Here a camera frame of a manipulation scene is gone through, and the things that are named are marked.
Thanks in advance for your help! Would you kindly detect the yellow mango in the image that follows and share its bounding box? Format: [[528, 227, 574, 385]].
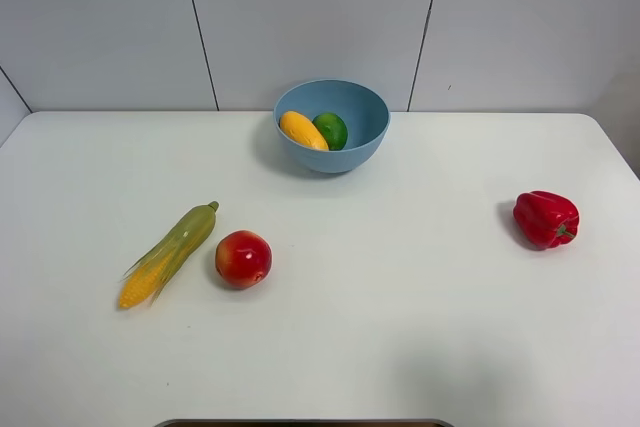
[[279, 111, 329, 151]]

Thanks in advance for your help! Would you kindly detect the corn cob with green husk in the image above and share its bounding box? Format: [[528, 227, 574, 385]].
[[117, 201, 219, 310]]

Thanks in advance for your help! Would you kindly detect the red bell pepper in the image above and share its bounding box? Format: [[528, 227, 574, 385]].
[[513, 191, 580, 250]]

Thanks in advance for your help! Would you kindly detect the red yellow apple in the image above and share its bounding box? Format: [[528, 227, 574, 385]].
[[215, 230, 272, 289]]

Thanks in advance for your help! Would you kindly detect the blue bowl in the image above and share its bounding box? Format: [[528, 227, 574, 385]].
[[273, 79, 391, 174]]

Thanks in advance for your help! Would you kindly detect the green lime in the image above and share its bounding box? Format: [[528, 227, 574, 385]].
[[312, 112, 348, 151]]

